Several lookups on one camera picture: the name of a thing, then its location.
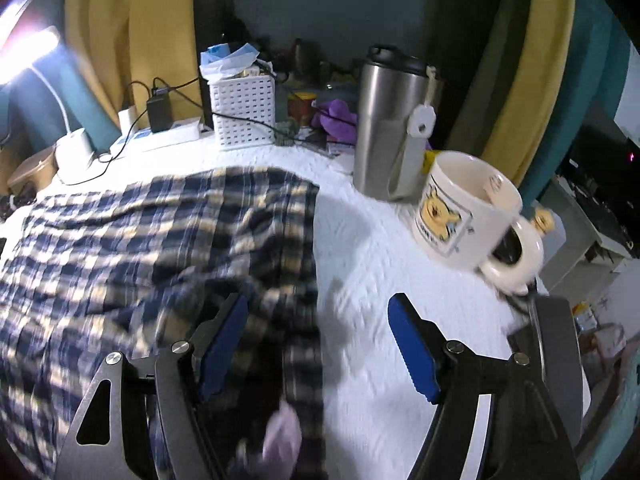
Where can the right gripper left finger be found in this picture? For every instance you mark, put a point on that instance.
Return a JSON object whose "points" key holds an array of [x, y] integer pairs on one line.
{"points": [[109, 437]]}

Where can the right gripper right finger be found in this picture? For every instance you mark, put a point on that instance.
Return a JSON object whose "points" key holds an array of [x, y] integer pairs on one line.
{"points": [[525, 436]]}

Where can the blue plaid pants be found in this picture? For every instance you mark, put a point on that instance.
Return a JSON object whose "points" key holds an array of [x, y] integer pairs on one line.
{"points": [[137, 269]]}

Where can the cream bear mug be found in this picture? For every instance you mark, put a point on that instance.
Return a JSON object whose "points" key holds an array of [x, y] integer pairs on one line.
{"points": [[469, 218]]}

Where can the brown lidded container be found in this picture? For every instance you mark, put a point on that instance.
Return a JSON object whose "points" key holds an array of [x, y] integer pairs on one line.
{"points": [[38, 170]]}

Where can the white desk lamp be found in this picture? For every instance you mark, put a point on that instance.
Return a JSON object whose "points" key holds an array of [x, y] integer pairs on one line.
{"points": [[73, 152]]}

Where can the white power strip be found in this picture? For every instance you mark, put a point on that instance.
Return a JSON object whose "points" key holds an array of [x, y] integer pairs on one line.
{"points": [[145, 140]]}

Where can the white usb charger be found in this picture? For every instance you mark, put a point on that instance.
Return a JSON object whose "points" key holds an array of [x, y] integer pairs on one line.
{"points": [[126, 118]]}

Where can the black power adapter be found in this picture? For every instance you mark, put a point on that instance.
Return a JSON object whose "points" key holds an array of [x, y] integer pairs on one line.
{"points": [[159, 110]]}

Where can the teal curtain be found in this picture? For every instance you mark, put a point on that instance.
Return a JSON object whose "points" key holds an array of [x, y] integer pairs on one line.
{"points": [[36, 112]]}

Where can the white lattice basket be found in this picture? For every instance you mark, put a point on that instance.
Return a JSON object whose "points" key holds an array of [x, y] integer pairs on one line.
{"points": [[243, 111]]}

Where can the steel travel tumbler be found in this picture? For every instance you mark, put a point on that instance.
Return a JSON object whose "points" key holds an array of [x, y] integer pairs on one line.
{"points": [[396, 117]]}

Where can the purple cloth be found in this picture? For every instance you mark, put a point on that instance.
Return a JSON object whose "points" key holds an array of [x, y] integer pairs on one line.
{"points": [[336, 119]]}

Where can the orange box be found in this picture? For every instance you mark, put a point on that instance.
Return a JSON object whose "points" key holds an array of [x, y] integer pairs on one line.
{"points": [[301, 107]]}

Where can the blue face masks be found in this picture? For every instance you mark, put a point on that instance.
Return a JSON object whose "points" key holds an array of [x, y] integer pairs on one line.
{"points": [[218, 62]]}

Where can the yellow curtain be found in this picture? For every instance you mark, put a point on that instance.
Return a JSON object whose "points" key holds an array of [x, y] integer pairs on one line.
{"points": [[118, 41]]}

